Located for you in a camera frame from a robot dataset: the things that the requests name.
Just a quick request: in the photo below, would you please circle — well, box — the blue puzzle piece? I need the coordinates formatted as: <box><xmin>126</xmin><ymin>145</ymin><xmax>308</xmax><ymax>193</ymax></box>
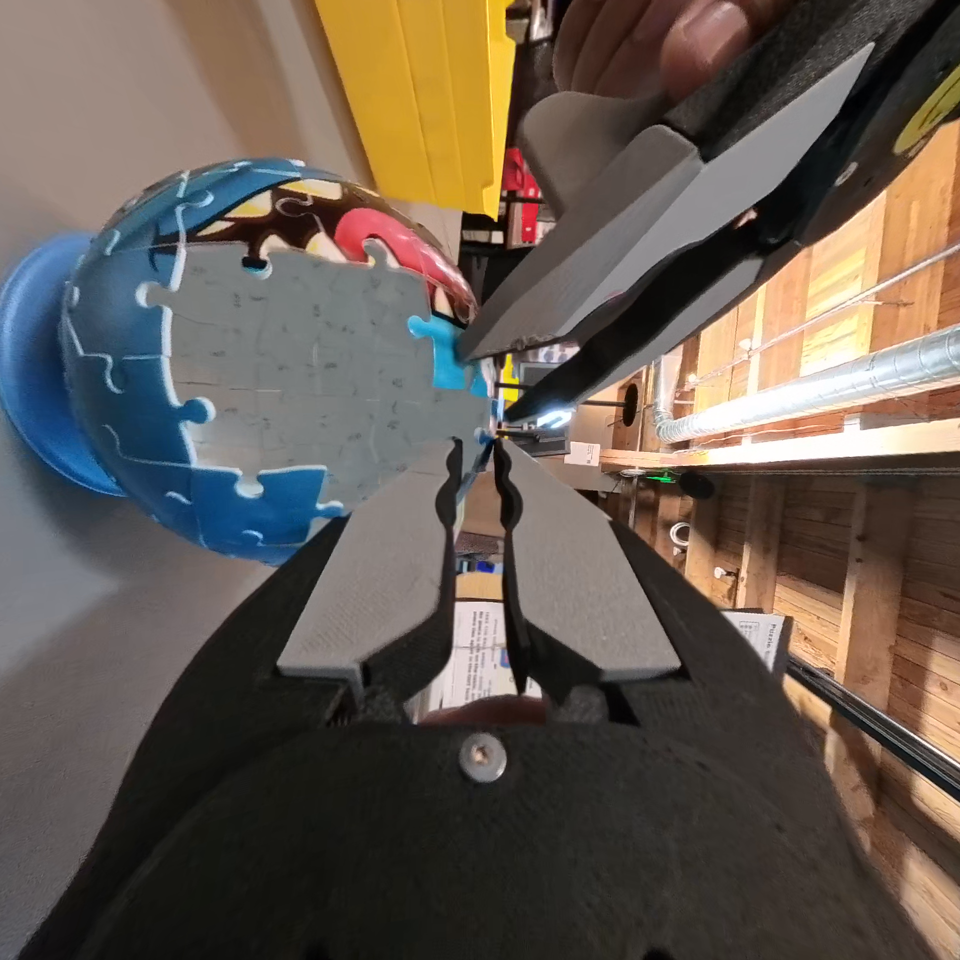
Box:
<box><xmin>408</xmin><ymin>315</ymin><xmax>472</xmax><ymax>391</ymax></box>

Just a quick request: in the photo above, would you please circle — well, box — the yellow plastic bin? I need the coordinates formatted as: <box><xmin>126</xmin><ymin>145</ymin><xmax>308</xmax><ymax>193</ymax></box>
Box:
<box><xmin>315</xmin><ymin>0</ymin><xmax>519</xmax><ymax>220</ymax></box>

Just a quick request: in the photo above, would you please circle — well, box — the blue ball stand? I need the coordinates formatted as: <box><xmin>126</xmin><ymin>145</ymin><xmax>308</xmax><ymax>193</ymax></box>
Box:
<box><xmin>0</xmin><ymin>232</ymin><xmax>126</xmax><ymax>500</ymax></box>

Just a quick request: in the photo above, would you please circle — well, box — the person's left hand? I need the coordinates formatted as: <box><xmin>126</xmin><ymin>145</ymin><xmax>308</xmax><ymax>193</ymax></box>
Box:
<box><xmin>553</xmin><ymin>0</ymin><xmax>795</xmax><ymax>105</ymax></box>

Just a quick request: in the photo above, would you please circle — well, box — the red storage bin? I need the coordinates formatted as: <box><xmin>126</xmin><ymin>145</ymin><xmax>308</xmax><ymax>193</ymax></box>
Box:
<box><xmin>501</xmin><ymin>146</ymin><xmax>546</xmax><ymax>250</ymax></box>

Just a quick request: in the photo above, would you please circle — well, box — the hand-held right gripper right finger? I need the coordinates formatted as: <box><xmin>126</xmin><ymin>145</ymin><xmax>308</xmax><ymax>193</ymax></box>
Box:
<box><xmin>491</xmin><ymin>438</ymin><xmax>690</xmax><ymax>708</ymax></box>

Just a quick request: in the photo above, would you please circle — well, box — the blue puzzle ball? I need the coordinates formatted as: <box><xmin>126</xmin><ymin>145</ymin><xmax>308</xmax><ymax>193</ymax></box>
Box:
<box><xmin>58</xmin><ymin>157</ymin><xmax>498</xmax><ymax>567</ymax></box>

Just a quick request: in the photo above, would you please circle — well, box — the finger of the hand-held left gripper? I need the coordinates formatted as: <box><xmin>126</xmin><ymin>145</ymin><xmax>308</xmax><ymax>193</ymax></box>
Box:
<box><xmin>502</xmin><ymin>238</ymin><xmax>768</xmax><ymax>423</ymax></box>
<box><xmin>456</xmin><ymin>43</ymin><xmax>876</xmax><ymax>363</ymax></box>

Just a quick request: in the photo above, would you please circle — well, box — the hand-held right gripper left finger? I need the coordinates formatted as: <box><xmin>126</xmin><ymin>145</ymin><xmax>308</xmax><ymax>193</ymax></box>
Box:
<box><xmin>276</xmin><ymin>437</ymin><xmax>465</xmax><ymax>705</ymax></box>

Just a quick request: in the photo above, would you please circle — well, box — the silver duct pipe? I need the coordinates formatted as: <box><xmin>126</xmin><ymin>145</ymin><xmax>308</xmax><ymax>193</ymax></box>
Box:
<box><xmin>651</xmin><ymin>322</ymin><xmax>960</xmax><ymax>445</ymax></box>

